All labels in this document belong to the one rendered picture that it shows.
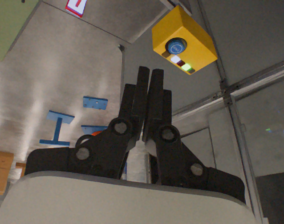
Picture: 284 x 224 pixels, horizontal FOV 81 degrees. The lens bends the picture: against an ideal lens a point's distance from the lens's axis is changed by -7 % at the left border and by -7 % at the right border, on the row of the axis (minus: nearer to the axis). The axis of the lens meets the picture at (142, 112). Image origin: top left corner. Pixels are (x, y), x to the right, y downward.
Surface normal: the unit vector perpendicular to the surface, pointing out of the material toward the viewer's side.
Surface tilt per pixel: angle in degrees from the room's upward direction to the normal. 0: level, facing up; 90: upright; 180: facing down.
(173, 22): 90
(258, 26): 90
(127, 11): 0
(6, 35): 1
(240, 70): 90
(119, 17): 0
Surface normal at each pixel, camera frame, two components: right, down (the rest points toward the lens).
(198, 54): 0.01, 0.89
